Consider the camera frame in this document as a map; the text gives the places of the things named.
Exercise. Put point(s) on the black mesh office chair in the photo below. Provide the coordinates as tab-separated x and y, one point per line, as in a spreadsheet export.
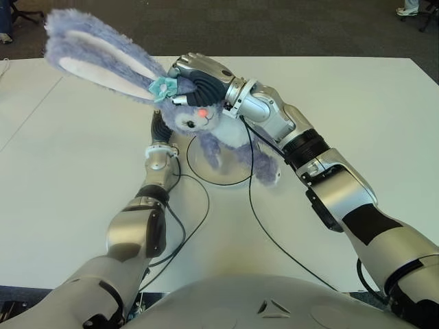
430	20

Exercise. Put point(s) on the left robot hand black silver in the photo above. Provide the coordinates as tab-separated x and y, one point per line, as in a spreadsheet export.
159	130

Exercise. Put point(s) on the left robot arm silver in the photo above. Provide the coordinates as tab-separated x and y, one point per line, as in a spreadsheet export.
137	226

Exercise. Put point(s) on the purple plush bunny doll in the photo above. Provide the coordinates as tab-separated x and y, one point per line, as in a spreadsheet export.
103	61

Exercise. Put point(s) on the person in blue jeans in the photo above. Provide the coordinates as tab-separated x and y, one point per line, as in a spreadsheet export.
5	20

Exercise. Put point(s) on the white plate black rim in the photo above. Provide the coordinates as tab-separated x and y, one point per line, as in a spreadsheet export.
233	169

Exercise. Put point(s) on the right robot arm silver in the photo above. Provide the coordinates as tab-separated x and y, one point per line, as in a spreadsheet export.
343	192

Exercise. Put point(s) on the silver robot torso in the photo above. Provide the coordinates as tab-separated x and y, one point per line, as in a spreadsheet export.
240	301

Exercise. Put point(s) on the right robot hand black silver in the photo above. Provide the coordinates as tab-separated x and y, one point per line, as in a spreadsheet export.
209	82

